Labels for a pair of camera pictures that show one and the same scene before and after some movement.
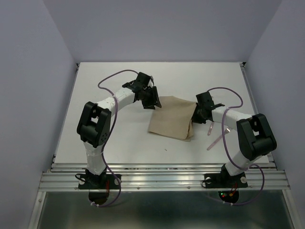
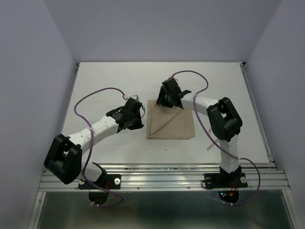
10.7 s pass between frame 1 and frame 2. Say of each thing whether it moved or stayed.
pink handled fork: stayed
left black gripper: moved
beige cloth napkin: moved
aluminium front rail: stayed
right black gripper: moved
